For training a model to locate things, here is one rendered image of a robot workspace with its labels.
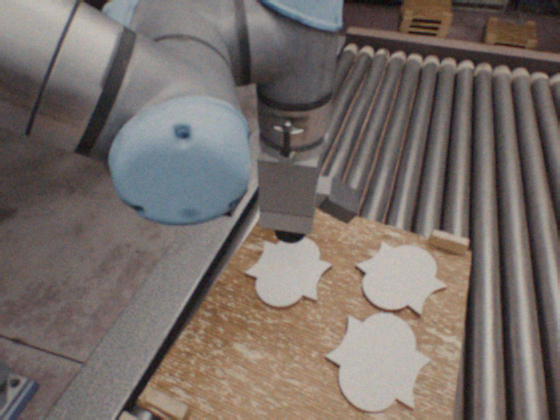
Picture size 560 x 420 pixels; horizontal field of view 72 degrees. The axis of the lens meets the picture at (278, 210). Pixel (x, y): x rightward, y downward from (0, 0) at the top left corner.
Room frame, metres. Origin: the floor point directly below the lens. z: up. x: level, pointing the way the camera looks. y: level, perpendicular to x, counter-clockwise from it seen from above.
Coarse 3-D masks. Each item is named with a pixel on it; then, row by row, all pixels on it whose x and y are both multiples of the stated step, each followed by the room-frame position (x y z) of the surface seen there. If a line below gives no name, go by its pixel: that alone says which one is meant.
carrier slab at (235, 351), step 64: (256, 256) 0.38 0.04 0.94; (320, 256) 0.38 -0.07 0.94; (448, 256) 0.38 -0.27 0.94; (192, 320) 0.27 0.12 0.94; (256, 320) 0.27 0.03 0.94; (320, 320) 0.27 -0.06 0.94; (448, 320) 0.27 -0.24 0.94; (192, 384) 0.18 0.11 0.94; (256, 384) 0.18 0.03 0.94; (320, 384) 0.18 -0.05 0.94; (448, 384) 0.18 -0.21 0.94
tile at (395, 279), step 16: (384, 256) 0.37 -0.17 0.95; (400, 256) 0.37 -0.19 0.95; (416, 256) 0.37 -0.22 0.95; (368, 272) 0.34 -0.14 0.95; (384, 272) 0.34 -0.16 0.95; (400, 272) 0.34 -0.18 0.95; (416, 272) 0.34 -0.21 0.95; (432, 272) 0.34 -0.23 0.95; (368, 288) 0.31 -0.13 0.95; (384, 288) 0.31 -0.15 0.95; (400, 288) 0.31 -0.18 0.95; (416, 288) 0.31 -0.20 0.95; (432, 288) 0.31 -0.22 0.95; (384, 304) 0.29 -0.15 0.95; (400, 304) 0.29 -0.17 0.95; (416, 304) 0.29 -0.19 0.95
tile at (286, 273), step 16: (304, 240) 0.40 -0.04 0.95; (272, 256) 0.37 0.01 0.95; (288, 256) 0.37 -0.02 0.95; (304, 256) 0.37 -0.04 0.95; (256, 272) 0.34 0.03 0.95; (272, 272) 0.34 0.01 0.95; (288, 272) 0.34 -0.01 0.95; (304, 272) 0.34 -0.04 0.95; (320, 272) 0.34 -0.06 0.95; (256, 288) 0.31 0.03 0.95; (272, 288) 0.31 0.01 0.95; (288, 288) 0.31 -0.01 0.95; (304, 288) 0.31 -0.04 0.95; (272, 304) 0.29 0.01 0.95; (288, 304) 0.29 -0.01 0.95
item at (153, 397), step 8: (144, 392) 0.16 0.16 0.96; (152, 392) 0.16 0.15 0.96; (160, 392) 0.16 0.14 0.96; (144, 400) 0.15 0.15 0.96; (152, 400) 0.15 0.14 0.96; (160, 400) 0.15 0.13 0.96; (168, 400) 0.15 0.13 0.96; (176, 400) 0.15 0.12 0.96; (160, 408) 0.15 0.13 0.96; (168, 408) 0.14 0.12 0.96; (176, 408) 0.14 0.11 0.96; (184, 408) 0.14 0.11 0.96; (168, 416) 0.14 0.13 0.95; (176, 416) 0.14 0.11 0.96; (184, 416) 0.14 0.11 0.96
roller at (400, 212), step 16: (432, 64) 1.11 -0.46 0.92; (432, 80) 1.01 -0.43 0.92; (416, 96) 0.95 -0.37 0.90; (416, 112) 0.85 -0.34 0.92; (416, 128) 0.77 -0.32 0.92; (416, 144) 0.71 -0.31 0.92; (416, 160) 0.65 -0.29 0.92; (400, 176) 0.60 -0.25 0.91; (416, 176) 0.60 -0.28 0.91; (400, 192) 0.55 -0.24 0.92; (400, 208) 0.50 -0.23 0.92; (400, 224) 0.46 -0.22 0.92
